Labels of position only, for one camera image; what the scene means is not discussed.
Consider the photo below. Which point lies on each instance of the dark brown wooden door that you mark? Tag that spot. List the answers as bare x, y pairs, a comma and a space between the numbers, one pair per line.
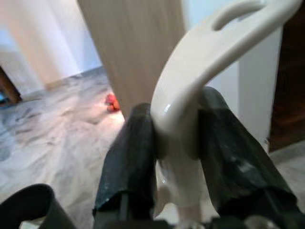
290, 95

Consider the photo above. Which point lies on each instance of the red tray with oranges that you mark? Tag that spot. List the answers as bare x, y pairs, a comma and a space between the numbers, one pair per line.
112, 102

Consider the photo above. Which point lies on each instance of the black plastic bucket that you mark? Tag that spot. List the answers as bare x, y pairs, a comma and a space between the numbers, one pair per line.
28, 202

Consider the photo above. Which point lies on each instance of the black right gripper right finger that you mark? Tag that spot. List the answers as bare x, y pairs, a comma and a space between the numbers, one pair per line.
228, 148

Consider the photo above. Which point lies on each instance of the beige plastic dustpan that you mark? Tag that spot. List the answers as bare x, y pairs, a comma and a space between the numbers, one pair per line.
181, 83

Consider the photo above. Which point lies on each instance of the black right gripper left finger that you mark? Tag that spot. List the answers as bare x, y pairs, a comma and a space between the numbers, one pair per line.
128, 155

